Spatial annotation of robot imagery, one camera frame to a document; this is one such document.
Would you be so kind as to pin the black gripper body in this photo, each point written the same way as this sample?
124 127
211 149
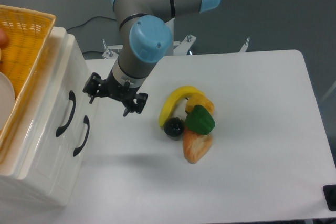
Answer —
111 88

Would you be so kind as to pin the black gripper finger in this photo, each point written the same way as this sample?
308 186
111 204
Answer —
94 87
136 104

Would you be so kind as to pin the black top drawer handle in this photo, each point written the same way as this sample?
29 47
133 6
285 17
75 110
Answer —
68 114

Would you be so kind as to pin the black drawer handle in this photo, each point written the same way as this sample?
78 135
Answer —
68 114
83 136

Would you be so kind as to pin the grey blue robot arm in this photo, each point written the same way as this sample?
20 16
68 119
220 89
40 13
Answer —
146 40

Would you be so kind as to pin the white drawer cabinet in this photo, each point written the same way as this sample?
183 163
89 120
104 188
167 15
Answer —
54 191

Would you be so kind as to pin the yellow toy banana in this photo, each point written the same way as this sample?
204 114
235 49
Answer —
173 99

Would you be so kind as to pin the black toy plum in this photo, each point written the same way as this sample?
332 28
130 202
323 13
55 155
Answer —
173 127

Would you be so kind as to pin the orange toy pepper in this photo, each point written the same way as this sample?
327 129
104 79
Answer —
199 99

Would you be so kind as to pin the green toy pepper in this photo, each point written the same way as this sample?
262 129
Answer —
199 120

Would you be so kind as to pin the orange toy strawberry slice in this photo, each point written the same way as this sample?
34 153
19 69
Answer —
195 145

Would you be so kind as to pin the white plate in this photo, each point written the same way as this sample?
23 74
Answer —
7 99

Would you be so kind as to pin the yellow woven basket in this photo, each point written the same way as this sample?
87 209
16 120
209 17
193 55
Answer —
27 30

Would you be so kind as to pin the red toy apple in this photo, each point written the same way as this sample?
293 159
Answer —
3 38

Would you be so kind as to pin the black corner device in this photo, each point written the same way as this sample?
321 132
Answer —
330 195

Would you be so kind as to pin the black lower drawer handle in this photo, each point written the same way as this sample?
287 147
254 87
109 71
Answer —
83 136

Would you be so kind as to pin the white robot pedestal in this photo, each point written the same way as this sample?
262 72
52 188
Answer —
170 25

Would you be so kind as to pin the white table frame bracket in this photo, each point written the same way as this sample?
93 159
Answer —
245 45

